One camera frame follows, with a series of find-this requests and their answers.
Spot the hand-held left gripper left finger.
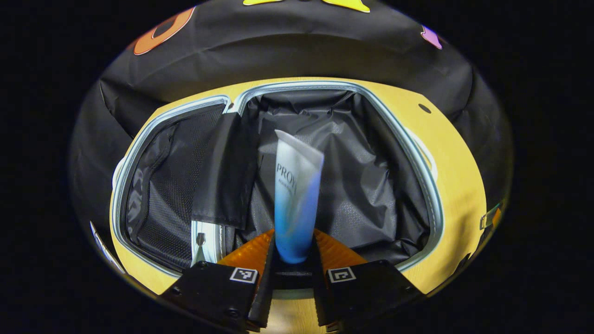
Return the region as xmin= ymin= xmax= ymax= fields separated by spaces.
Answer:
xmin=160 ymin=229 xmax=278 ymax=333

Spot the white printed sign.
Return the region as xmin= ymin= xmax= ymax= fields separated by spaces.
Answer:
xmin=90 ymin=221 xmax=127 ymax=275

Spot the black backdrop cloth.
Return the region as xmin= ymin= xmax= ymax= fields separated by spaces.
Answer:
xmin=70 ymin=0 xmax=513 ymax=242

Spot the light blue suitcase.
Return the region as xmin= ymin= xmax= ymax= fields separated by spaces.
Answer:
xmin=110 ymin=81 xmax=445 ymax=280

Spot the white and blue cream tube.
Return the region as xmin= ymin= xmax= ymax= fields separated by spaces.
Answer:
xmin=273 ymin=129 xmax=325 ymax=264

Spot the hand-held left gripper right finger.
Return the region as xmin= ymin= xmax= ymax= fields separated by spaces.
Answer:
xmin=311 ymin=228 xmax=425 ymax=333

